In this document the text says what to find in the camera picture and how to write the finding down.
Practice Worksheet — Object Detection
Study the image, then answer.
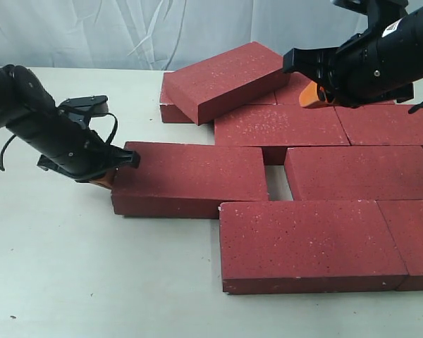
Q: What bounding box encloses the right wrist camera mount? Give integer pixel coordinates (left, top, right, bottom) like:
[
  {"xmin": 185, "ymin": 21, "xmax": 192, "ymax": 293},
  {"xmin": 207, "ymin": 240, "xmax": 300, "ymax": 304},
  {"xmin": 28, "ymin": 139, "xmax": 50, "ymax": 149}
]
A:
[{"xmin": 331, "ymin": 0, "xmax": 409, "ymax": 31}]

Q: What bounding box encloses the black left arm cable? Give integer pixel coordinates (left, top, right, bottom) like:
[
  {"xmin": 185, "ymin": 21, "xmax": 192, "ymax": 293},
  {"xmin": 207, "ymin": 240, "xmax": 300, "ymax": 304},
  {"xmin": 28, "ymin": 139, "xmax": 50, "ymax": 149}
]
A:
[{"xmin": 84, "ymin": 111, "xmax": 119, "ymax": 145}]

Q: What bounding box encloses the red brick hidden row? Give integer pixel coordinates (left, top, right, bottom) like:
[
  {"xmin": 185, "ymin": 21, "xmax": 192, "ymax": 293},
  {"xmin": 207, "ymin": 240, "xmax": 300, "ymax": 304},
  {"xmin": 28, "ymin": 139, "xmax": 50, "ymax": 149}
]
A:
[{"xmin": 159, "ymin": 87, "xmax": 277, "ymax": 123}]

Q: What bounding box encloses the red brick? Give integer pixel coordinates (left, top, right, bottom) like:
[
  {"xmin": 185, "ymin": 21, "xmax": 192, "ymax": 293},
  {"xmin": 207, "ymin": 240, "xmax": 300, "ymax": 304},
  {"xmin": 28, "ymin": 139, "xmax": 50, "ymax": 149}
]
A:
[
  {"xmin": 111, "ymin": 142, "xmax": 269, "ymax": 219},
  {"xmin": 214, "ymin": 105, "xmax": 350, "ymax": 165},
  {"xmin": 285, "ymin": 146, "xmax": 423, "ymax": 201},
  {"xmin": 274, "ymin": 72, "xmax": 396, "ymax": 106},
  {"xmin": 336, "ymin": 104, "xmax": 423, "ymax": 148},
  {"xmin": 219, "ymin": 200, "xmax": 408, "ymax": 294},
  {"xmin": 378, "ymin": 200, "xmax": 423, "ymax": 292},
  {"xmin": 163, "ymin": 42, "xmax": 290, "ymax": 125}
]

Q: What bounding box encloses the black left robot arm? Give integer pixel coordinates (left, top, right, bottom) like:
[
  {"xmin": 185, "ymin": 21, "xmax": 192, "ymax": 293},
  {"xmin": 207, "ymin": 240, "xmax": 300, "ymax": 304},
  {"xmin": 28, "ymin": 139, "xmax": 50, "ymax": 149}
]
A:
[{"xmin": 0, "ymin": 64, "xmax": 140, "ymax": 189}]

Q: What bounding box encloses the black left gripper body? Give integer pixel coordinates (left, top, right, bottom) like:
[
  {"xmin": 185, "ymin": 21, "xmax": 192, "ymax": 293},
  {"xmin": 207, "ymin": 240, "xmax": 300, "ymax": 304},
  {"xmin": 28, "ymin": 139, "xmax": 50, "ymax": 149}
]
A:
[{"xmin": 6, "ymin": 65, "xmax": 140, "ymax": 182}]

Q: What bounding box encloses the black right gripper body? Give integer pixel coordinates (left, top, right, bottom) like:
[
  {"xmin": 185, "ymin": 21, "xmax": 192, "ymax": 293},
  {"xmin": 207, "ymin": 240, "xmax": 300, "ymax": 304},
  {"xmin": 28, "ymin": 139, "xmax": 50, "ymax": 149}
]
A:
[{"xmin": 283, "ymin": 6, "xmax": 423, "ymax": 108}]

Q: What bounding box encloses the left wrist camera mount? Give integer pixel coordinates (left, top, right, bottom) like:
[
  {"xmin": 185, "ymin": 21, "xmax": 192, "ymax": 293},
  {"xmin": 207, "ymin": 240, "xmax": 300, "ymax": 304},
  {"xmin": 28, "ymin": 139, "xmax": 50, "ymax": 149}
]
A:
[{"xmin": 58, "ymin": 95, "xmax": 109, "ymax": 129}]

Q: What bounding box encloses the white fabric backdrop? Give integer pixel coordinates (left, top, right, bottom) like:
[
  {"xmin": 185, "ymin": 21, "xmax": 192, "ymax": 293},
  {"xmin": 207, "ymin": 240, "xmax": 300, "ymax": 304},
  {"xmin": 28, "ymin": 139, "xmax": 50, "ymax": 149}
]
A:
[{"xmin": 0, "ymin": 0, "xmax": 367, "ymax": 70}]

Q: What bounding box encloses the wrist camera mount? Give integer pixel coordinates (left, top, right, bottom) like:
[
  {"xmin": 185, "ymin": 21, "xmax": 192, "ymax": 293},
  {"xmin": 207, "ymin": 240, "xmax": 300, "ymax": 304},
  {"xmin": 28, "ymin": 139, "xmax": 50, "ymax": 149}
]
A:
[
  {"xmin": 58, "ymin": 95, "xmax": 109, "ymax": 129},
  {"xmin": 331, "ymin": 0, "xmax": 409, "ymax": 31}
]

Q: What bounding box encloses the red brick top back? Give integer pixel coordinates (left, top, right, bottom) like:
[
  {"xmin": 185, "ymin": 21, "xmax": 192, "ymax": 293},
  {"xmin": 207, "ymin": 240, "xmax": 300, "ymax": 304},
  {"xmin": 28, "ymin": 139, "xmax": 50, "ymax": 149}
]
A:
[{"xmin": 163, "ymin": 42, "xmax": 290, "ymax": 125}]

